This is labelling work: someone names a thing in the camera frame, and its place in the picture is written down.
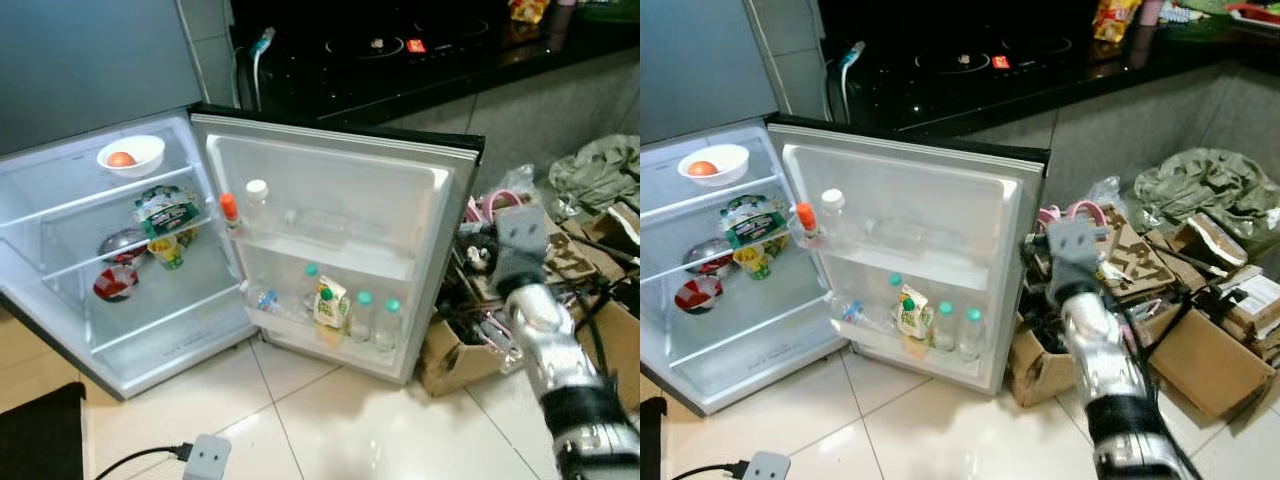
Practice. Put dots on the clear bottle white cap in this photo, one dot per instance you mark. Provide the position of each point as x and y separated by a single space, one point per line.
257 205
833 215

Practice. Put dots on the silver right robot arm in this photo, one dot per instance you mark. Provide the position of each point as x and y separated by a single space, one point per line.
1120 390
570 380

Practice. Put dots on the grey two-door fridge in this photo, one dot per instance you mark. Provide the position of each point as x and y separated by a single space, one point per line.
150 300
740 320

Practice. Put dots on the brown tray of cardboard pieces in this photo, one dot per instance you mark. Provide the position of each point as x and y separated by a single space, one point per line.
1135 255
570 250

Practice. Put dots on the small clear bottle teal cap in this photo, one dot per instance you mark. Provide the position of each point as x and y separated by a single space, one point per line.
392 322
365 315
894 282
945 325
971 332
311 272

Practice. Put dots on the printed cardboard box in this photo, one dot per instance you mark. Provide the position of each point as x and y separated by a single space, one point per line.
450 365
1040 370

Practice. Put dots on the grey-green cloth bag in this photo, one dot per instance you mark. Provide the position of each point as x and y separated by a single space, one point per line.
600 175
1210 190

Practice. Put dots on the clear plastic bottle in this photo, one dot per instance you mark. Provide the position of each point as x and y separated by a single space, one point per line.
895 238

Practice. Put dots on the plain cardboard box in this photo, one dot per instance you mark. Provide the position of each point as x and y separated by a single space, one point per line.
622 350
1210 360

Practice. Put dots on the small bottle blue label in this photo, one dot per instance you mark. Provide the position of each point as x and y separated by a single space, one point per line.
850 310
270 302

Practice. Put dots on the red white bowl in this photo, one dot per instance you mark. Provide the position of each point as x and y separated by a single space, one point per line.
698 295
116 284

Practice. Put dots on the metal bowl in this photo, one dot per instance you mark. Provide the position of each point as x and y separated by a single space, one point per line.
705 255
120 245

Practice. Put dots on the black induction hob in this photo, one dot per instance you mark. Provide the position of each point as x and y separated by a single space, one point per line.
980 55
400 45

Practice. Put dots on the orange fruit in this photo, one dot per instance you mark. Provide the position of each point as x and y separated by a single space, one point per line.
702 169
121 160

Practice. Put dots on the clear bottle orange cap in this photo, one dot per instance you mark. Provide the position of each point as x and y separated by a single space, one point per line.
806 222
230 212

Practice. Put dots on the black mat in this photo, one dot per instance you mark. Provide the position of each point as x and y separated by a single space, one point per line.
653 440
40 435

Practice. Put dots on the colourful snack bag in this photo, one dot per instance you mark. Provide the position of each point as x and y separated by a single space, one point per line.
528 10
1115 18

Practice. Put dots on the yellow cup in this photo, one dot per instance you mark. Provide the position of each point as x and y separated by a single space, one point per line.
752 262
167 252

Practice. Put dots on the green black snack packet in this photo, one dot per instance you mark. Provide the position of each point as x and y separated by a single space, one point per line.
168 212
752 222

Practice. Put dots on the pink cup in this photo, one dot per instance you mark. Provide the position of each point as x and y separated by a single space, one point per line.
1150 10

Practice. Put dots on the grey freezer door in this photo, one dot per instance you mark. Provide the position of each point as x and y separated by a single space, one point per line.
90 70
700 70

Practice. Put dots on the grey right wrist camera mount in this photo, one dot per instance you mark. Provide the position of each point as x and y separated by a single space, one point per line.
522 245
1072 255

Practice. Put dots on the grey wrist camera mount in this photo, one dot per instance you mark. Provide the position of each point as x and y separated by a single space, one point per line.
208 460
1072 255
766 466
522 245

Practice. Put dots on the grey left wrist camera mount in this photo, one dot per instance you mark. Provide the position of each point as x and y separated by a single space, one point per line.
208 460
766 466

